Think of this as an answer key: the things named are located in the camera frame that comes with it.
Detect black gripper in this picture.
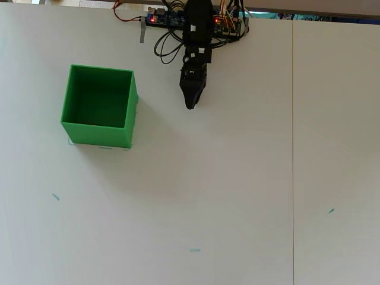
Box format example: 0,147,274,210
179,46,213,110

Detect green square bin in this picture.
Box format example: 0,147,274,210
60,64,140,149

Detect grey tape strip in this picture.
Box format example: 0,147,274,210
139,16,147,44

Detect black base with circuit boards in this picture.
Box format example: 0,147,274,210
146,6,251,39

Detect coloured jumper wires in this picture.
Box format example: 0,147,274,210
218,0,242,34

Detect black power cable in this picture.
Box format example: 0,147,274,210
209,0,251,50

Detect red thin wire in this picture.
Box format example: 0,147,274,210
113,0,142,23

